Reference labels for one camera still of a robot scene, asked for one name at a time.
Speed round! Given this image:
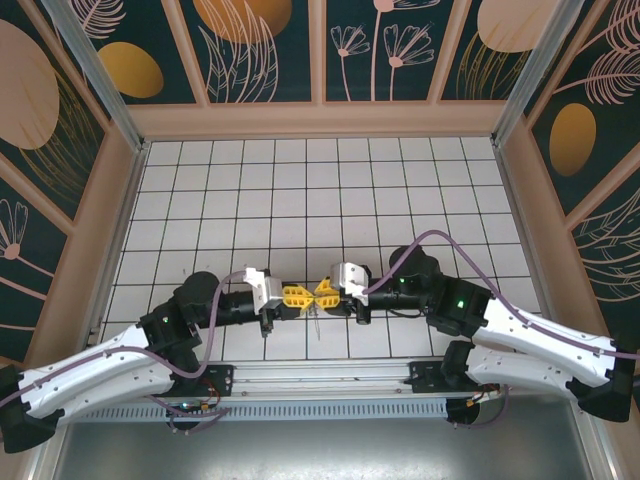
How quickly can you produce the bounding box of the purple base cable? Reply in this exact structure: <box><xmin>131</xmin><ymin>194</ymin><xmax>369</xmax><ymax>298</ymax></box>
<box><xmin>452</xmin><ymin>387</ymin><xmax>510</xmax><ymax>431</ymax></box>
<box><xmin>144</xmin><ymin>389</ymin><xmax>231</xmax><ymax>435</ymax></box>

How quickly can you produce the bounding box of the aluminium frame post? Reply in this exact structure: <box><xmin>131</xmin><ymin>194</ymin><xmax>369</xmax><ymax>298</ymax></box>
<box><xmin>40</xmin><ymin>0</ymin><xmax>150</xmax><ymax>154</ymax></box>
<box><xmin>491</xmin><ymin>0</ymin><xmax>600</xmax><ymax>149</ymax></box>

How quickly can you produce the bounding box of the grey metal base sheet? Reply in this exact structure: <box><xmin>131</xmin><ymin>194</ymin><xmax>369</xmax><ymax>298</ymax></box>
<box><xmin>47</xmin><ymin>418</ymin><xmax>596</xmax><ymax>480</ymax></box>

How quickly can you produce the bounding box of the grey slotted cable duct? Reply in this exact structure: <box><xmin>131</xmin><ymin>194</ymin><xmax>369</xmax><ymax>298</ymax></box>
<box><xmin>74</xmin><ymin>398</ymin><xmax>450</xmax><ymax>423</ymax></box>

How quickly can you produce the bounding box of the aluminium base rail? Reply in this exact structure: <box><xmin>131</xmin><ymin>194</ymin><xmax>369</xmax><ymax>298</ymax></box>
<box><xmin>199</xmin><ymin>360</ymin><xmax>451</xmax><ymax>399</ymax></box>

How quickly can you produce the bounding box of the aluminium side rail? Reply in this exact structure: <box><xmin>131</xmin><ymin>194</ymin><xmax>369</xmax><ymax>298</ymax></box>
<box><xmin>492</xmin><ymin>142</ymin><xmax>566</xmax><ymax>354</ymax></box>
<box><xmin>87</xmin><ymin>142</ymin><xmax>151</xmax><ymax>354</ymax></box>

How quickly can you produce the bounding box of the orange connector with wires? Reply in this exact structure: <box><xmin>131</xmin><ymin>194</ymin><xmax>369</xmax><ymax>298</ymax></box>
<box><xmin>464</xmin><ymin>388</ymin><xmax>502</xmax><ymax>407</ymax></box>

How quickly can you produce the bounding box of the small circuit board with wires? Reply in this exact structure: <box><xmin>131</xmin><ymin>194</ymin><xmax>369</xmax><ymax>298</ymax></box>
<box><xmin>167</xmin><ymin>384</ymin><xmax>224</xmax><ymax>419</ymax></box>

